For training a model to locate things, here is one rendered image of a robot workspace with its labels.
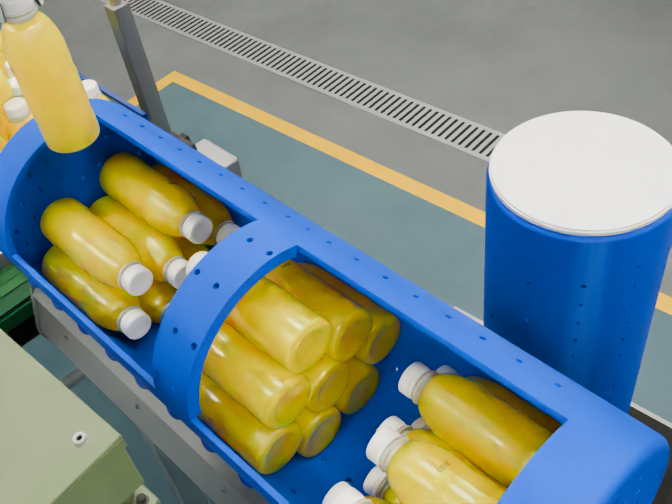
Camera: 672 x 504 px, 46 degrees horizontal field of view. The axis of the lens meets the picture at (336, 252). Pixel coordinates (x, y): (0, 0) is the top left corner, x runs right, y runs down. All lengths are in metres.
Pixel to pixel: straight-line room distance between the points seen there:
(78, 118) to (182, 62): 2.64
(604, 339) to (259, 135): 2.03
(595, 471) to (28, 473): 0.46
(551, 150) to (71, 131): 0.69
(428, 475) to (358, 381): 0.24
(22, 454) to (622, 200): 0.84
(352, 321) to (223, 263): 0.16
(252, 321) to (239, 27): 3.02
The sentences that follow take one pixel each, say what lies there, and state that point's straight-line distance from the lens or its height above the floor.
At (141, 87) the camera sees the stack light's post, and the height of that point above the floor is 0.92.
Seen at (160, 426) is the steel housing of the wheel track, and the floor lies 0.88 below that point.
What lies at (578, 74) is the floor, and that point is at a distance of 3.30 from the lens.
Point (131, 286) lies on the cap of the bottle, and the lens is 1.06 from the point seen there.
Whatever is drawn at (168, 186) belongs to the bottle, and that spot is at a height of 1.15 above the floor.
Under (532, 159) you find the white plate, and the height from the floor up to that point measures 1.04.
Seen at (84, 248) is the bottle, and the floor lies 1.13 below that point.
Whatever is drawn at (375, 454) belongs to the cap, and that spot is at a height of 1.13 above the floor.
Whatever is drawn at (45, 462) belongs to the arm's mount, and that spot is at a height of 1.27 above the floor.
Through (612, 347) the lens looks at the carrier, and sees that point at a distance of 1.36.
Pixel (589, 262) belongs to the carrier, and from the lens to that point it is 1.18.
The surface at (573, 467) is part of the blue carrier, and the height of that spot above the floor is 1.23.
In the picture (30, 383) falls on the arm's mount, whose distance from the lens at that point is 0.78.
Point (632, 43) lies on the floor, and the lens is 3.50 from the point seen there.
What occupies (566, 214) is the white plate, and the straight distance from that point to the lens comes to 1.16.
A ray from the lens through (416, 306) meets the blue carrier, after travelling 0.80.
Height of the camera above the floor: 1.83
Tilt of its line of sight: 45 degrees down
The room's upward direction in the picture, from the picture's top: 10 degrees counter-clockwise
